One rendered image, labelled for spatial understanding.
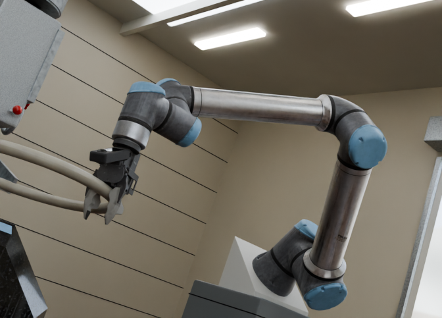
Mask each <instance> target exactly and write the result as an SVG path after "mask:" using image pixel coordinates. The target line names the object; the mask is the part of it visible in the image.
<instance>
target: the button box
mask: <svg viewBox="0 0 442 318"><path fill-rule="evenodd" d="M64 35H65V32H63V31H62V30H60V29H59V30H57V33H56V35H55V37H54V40H53V42H52V44H51V46H50V48H49V50H48V52H47V55H46V57H45V60H44V62H43V64H42V66H41V68H40V70H39V72H38V75H37V77H36V79H35V82H34V84H33V86H32V89H31V90H30V92H29V95H28V97H27V99H26V100H27V101H28V102H27V104H29V103H34V102H35V100H36V97H37V95H38V93H39V91H40V89H41V86H42V84H43V82H44V80H45V77H46V76H47V73H48V71H49V69H50V66H51V64H52V62H53V59H54V58H55V55H56V53H57V51H58V49H59V46H60V44H61V41H62V39H63V37H64Z"/></svg>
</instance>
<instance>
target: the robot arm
mask: <svg viewBox="0 0 442 318"><path fill-rule="evenodd" d="M198 117H205V118H214V119H230V120H246V121H255V122H272V123H281V124H297V125H306V126H314V127H315V128H316V129H317V130H318V131H320V132H328V133H330V134H333V135H334V136H336V138H337V139H338V140H339V142H340V145H339V150H338V153H337V161H336V163H335V168H334V170H333V174H332V178H331V182H330V186H329V189H328V193H327V196H326V200H325V203H324V207H323V210H322V214H321V217H320V222H319V224H318V226H317V225H316V224H314V223H313V222H311V221H309V220H306V219H303V220H301V221H299V222H298V223H297V224H296V225H294V227H293V228H292V229H291V230H290V231H289V232H288V233H287V234H286V235H285V236H284V237H283V238H282V239H281V240H280V241H279V242H278V243H277V244H276V245H275V246H274V247H273V248H272V249H271V250H268V251H267V252H264V253H262V254H259V255H257V256H256V257H255V258H254V259H253V262H252V265H253V269H254V272H255V274H256V275H257V277H258V278H259V280H260V281H261V282H262V283H263V285H265V287H267V289H269V290H270V291H272V292H273V293H275V294H277V295H279V296H282V297H286V296H288V295H289V294H290V293H291V292H292V290H293V288H294V286H295V283H296V282H297V284H298V287H299V289H300V291H301V294H302V295H303V299H304V301H305V302H306V303H307V305H308V306H309V308H311V309H315V310H318V311H322V310H327V309H331V308H333V307H335V306H337V305H339V304H340V303H341V302H342V301H343V300H344V299H345V298H346V296H347V287H346V286H345V284H344V282H343V276H344V274H345V270H346V262H345V260H344V258H343V257H344V255H345V251H346V249H347V244H348V242H349V238H350V236H351V233H352V230H353V227H354V224H355V220H356V216H357V214H358V210H359V208H360V204H361V202H362V198H363V195H364V192H365V189H366V186H367V183H368V180H369V177H370V173H371V171H372V168H373V167H375V166H376V165H378V164H379V163H378V162H379V161H382V160H383V158H384V157H385V154H386V153H387V141H386V139H385V137H384V135H383V133H382V131H381V130H380V129H379V128H378V127H377V126H376V125H375V124H374V123H373V121H372V120H371V119H370V117H369V116H368V115H367V113H366V112H365V111H364V110H363V109H361V108H360V107H359V106H357V105H355V104H354V103H352V102H350V101H347V100H346V99H343V98H340V97H336V96H333V95H324V94H323V95H320V96H319V97H318V98H317V99H315V98H307V97H293V96H286V95H272V94H265V93H251V92H238V91H231V90H217V89H210V88H196V87H193V86H184V85H181V84H180V83H179V82H178V81H177V80H175V79H172V78H165V79H163V80H160V81H159V82H157V83H156V84H153V83H150V82H143V81H140V82H135V83H133V84H132V86H131V88H130V90H129V92H128V93H127V97H126V100H125V102H124V105H123V108H122V110H121V113H120V116H119V118H118V121H117V123H116V126H115V128H114V131H113V133H112V139H113V140H114V141H113V143H112V145H113V146H114V147H110V148H106V149H98V150H94V151H90V154H89V160H90V161H93V162H96V163H98V164H100V165H99V166H100V167H99V169H96V170H95V172H94V173H93V174H92V175H93V176H95V177H97V178H98V179H100V180H102V181H103V182H104V183H106V184H107V185H109V186H110V187H111V188H112V190H111V191H110V192H109V198H110V201H109V204H108V205H107V212H106V213H105V224H106V225H108V224H109V223H110V222H111V221H112V220H113V218H114V216H115V215H116V214H117V215H121V214H123V211H124V207H123V205H122V198H123V197H124V196H125V194H126V195H128V194H130V195H131V196H132V195H133V192H134V190H135V186H136V184H137V181H138V178H139V177H138V175H136V173H135V169H136V167H137V164H138V161H139V158H140V156H141V154H140V153H139V152H140V150H144V149H145V148H146V145H147V142H148V140H149V136H150V134H151V131H154V132H156V133H157V134H159V135H161V136H163V137H165V138H166V139H168V140H170V141H171V142H174V143H175V144H176V145H179V146H181V147H187V146H190V145H191V144H192V143H193V142H194V141H195V140H196V139H197V137H198V135H199V133H200V131H201V127H202V124H201V121H200V120H199V119H198ZM134 180H135V184H134V188H133V190H132V189H131V187H132V184H133V182H134ZM100 203H101V200H100V194H98V193H97V192H95V191H93V190H92V189H90V188H88V187H87V188H86V193H85V200H84V219H85V220H87V218H88V217H89V214H90V213H91V209H97V208H98V207H99V206H100Z"/></svg>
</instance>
